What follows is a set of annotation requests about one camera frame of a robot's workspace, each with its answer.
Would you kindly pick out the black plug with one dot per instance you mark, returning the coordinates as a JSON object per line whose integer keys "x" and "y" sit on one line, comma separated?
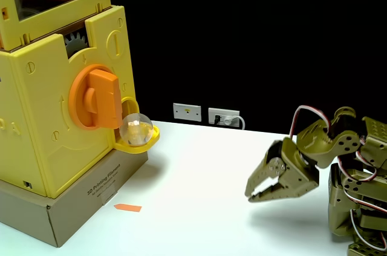
{"x": 217, "y": 120}

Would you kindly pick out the brown cardboard box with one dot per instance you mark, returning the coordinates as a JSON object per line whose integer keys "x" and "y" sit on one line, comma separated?
{"x": 75, "y": 207}

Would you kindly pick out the white wall socket plate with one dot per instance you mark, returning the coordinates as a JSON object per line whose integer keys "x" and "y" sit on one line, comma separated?
{"x": 187, "y": 112}

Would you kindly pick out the white wall socket with plugs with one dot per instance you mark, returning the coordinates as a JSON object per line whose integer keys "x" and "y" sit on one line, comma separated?
{"x": 233, "y": 113}

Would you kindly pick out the yellow dispensing tray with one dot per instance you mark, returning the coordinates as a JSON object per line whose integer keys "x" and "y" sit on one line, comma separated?
{"x": 137, "y": 149}

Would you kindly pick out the clear capsule ball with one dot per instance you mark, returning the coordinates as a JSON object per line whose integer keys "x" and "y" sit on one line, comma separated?
{"x": 136, "y": 130}

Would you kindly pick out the orange paper arrow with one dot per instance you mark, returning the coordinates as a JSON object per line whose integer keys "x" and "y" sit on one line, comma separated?
{"x": 128, "y": 208}

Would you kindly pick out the yellow toy vending machine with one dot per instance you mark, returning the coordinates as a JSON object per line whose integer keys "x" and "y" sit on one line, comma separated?
{"x": 36, "y": 101}

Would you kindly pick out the grey gear wheel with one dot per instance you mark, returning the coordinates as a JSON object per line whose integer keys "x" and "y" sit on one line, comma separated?
{"x": 75, "y": 44}

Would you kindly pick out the orange turn knob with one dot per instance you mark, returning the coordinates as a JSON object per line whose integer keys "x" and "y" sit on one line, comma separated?
{"x": 104, "y": 98}

